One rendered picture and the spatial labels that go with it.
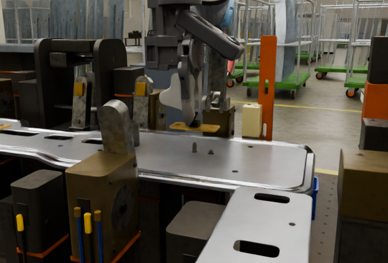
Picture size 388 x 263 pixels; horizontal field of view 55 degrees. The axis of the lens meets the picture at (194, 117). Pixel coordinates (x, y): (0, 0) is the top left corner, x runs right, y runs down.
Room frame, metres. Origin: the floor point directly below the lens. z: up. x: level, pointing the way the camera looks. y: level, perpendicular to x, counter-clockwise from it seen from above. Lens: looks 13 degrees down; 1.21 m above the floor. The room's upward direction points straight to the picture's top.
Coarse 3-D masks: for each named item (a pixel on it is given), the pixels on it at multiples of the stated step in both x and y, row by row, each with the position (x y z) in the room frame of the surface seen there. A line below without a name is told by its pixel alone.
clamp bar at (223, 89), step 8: (224, 32) 0.77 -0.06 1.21; (216, 56) 0.78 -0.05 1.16; (208, 64) 0.77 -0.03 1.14; (216, 64) 0.78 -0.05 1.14; (224, 64) 0.76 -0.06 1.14; (208, 72) 0.77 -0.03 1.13; (216, 72) 0.77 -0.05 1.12; (224, 72) 0.76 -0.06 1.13; (208, 80) 0.76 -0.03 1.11; (216, 80) 0.77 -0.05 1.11; (224, 80) 0.75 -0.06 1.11; (208, 88) 0.76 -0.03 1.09; (216, 88) 0.77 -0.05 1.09; (224, 88) 0.75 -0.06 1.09; (208, 96) 0.76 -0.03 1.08; (224, 96) 0.76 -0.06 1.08; (208, 104) 0.76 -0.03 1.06
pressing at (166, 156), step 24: (0, 120) 0.86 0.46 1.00; (24, 120) 0.85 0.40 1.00; (0, 144) 0.68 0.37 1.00; (24, 144) 0.68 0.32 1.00; (48, 144) 0.68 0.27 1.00; (72, 144) 0.68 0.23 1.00; (144, 144) 0.68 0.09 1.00; (168, 144) 0.68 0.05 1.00; (192, 144) 0.68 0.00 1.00; (216, 144) 0.68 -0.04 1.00; (240, 144) 0.68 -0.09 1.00; (264, 144) 0.68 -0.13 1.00; (288, 144) 0.67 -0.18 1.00; (144, 168) 0.55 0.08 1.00; (168, 168) 0.55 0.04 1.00; (192, 168) 0.55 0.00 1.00; (216, 168) 0.55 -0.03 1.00; (240, 168) 0.55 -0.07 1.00; (264, 168) 0.55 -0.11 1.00; (288, 168) 0.55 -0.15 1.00; (312, 168) 0.56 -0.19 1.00; (312, 192) 0.48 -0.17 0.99
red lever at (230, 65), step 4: (228, 60) 0.86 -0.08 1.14; (228, 64) 0.85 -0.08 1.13; (232, 64) 0.86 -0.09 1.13; (228, 68) 0.84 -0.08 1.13; (232, 68) 0.85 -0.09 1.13; (228, 72) 0.83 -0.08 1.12; (228, 76) 0.83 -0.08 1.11; (216, 92) 0.78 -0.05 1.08; (216, 96) 0.77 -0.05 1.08; (212, 100) 0.76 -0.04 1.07; (216, 100) 0.76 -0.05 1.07; (212, 104) 0.76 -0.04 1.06; (216, 104) 0.75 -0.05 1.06
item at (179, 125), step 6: (192, 120) 0.63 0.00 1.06; (198, 120) 0.63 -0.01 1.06; (174, 126) 0.63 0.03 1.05; (180, 126) 0.63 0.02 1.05; (186, 126) 0.63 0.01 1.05; (192, 126) 0.62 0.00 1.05; (198, 126) 0.62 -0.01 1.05; (204, 126) 0.63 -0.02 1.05; (210, 126) 0.63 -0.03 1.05; (216, 126) 0.63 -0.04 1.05
